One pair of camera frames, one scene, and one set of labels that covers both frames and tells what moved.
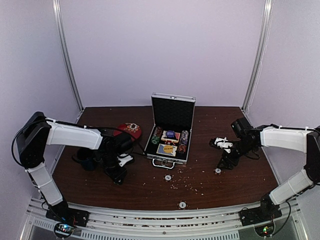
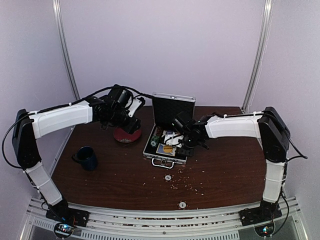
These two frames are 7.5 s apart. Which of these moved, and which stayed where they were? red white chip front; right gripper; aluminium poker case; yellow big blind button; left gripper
Moved: left gripper; right gripper
Stayed: aluminium poker case; yellow big blind button; red white chip front
